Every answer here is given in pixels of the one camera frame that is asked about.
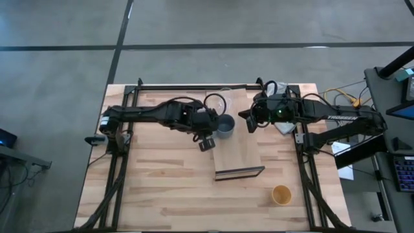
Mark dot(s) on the clear glass cup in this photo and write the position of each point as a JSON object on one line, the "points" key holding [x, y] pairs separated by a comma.
{"points": [[228, 100]]}

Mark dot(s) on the black table edge rail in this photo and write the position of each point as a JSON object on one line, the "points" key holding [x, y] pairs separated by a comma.
{"points": [[207, 231]]}

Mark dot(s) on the yellow ribbed cup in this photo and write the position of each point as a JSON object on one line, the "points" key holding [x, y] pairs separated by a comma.
{"points": [[281, 195]]}

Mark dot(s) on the black caster wheel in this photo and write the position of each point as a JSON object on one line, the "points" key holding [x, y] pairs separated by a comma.
{"points": [[376, 217]]}

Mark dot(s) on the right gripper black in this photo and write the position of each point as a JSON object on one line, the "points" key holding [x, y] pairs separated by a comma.
{"points": [[278, 111]]}

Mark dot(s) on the grey desk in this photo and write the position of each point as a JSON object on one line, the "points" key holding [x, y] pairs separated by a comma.
{"points": [[376, 94]]}

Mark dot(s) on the grey ceramic mug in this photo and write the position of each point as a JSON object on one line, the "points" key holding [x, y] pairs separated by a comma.
{"points": [[224, 133]]}

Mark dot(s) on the white paper sheet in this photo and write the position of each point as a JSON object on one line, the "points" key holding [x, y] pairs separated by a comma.
{"points": [[346, 173]]}

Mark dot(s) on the dark side desk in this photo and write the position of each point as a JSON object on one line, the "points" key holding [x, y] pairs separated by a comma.
{"points": [[22, 156]]}

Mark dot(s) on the white grey cloth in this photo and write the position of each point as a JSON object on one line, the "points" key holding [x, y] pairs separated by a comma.
{"points": [[285, 128]]}

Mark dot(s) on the teal box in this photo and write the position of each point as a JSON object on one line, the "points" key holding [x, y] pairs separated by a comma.
{"points": [[406, 74]]}

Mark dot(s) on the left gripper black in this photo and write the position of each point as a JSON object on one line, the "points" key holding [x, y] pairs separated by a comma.
{"points": [[205, 123]]}

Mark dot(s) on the blue lit screen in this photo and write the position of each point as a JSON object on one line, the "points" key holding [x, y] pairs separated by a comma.
{"points": [[402, 111]]}

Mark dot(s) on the black aluminium table frame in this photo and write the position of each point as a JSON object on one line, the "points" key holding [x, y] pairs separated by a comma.
{"points": [[194, 86]]}

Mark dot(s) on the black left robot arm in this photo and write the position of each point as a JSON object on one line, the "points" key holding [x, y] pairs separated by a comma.
{"points": [[145, 113]]}

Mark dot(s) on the black device with blue light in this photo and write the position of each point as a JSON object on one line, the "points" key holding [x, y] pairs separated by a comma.
{"points": [[6, 137]]}

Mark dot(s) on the crumpled clear plastic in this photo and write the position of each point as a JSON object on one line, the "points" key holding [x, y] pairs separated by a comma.
{"points": [[282, 86]]}

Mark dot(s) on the black pole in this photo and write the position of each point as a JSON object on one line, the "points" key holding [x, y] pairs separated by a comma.
{"points": [[398, 61]]}

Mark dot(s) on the black flat panel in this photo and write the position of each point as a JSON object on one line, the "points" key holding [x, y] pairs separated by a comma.
{"points": [[359, 152]]}

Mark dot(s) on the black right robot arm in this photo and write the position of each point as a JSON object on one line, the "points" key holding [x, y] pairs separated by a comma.
{"points": [[343, 118]]}

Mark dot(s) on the black triangular bracket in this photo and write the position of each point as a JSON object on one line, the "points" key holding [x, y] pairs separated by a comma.
{"points": [[399, 145]]}

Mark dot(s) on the keyboard with coloured keys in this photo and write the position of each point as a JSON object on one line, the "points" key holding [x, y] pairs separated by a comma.
{"points": [[404, 173]]}

